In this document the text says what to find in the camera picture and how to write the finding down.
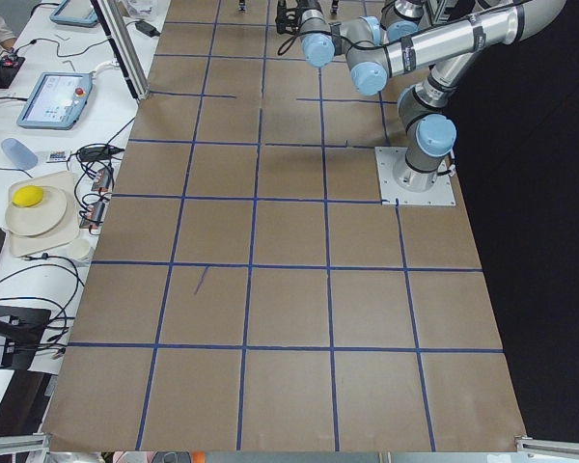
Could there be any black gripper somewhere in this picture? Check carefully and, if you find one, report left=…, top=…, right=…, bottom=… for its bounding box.
left=275, top=0, right=302, bottom=35

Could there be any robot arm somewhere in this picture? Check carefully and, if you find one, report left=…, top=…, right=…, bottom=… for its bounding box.
left=275, top=1, right=565, bottom=193
left=380, top=0, right=457, bottom=42

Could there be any black power adapter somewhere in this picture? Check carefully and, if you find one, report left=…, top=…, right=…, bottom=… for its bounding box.
left=135, top=20, right=160, bottom=38

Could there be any blue teach pendant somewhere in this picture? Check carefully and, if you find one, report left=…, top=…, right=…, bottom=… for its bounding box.
left=16, top=72, right=93, bottom=130
left=49, top=0, right=97, bottom=28

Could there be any blue plastic cup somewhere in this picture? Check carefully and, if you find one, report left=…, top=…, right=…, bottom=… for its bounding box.
left=1, top=138, right=38, bottom=170

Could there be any white paper cup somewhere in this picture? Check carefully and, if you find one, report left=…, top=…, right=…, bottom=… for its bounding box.
left=67, top=238, right=95, bottom=265

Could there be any beige tray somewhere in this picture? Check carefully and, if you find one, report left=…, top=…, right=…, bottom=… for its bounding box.
left=5, top=171, right=79, bottom=258

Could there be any yellow lemon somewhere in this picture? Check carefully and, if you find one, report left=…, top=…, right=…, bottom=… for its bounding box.
left=12, top=185, right=44, bottom=208

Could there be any beige plate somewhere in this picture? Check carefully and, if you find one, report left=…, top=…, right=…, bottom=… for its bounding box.
left=5, top=186, right=68, bottom=236

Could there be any aluminium frame post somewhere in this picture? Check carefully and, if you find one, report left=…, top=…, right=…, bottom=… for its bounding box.
left=91, top=0, right=150, bottom=101

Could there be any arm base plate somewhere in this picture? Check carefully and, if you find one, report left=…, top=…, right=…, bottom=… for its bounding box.
left=374, top=147, right=456, bottom=206

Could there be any black camera stand base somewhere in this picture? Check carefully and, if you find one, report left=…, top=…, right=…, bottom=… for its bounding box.
left=0, top=305, right=51, bottom=370

